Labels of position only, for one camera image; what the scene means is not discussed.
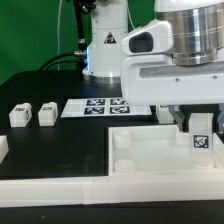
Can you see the white U-shaped obstacle fence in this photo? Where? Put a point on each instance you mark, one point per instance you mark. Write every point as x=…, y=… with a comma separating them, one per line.
x=198, y=184

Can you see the white square tabletop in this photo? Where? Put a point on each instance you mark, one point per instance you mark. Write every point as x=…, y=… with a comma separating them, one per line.
x=145, y=149

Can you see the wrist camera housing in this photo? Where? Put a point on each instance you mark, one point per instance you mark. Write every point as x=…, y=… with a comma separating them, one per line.
x=152, y=38

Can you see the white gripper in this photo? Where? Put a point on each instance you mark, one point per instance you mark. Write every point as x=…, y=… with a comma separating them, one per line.
x=150, y=80

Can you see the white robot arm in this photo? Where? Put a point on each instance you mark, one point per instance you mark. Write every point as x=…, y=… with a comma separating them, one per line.
x=176, y=59

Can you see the AprilTag base sheet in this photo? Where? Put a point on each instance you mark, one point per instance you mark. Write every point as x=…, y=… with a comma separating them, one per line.
x=94, y=107

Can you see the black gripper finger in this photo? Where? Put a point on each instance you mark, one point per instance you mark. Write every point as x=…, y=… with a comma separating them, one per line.
x=220, y=118

